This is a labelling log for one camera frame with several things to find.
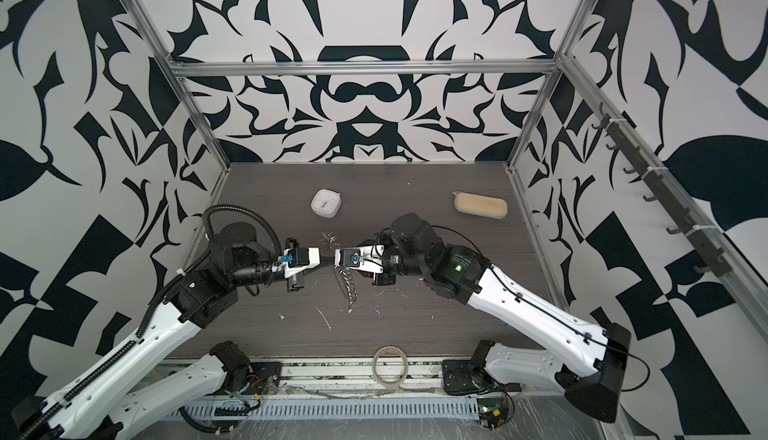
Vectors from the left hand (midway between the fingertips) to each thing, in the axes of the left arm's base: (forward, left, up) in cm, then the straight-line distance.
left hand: (335, 249), depth 63 cm
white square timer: (+33, +9, -27) cm, 44 cm away
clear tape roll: (-17, -15, -32) cm, 39 cm away
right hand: (+1, -4, -1) cm, 4 cm away
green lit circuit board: (-27, -35, -31) cm, 54 cm away
